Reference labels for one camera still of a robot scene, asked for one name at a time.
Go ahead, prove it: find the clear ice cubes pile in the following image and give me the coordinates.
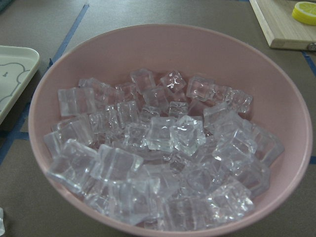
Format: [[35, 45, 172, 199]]
[[43, 69, 284, 232]]

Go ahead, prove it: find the fallen ice cube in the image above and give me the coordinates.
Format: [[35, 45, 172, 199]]
[[0, 208, 5, 236]]

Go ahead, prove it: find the pink bowl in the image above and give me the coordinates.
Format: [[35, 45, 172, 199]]
[[29, 24, 313, 237]]

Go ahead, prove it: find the cream serving tray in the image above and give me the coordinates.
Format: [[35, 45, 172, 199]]
[[0, 45, 40, 121]]

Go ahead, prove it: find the wooden cutting board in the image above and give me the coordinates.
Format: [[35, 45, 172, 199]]
[[249, 0, 316, 51]]

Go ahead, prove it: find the lemon half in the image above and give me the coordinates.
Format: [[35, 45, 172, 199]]
[[291, 1, 316, 26]]

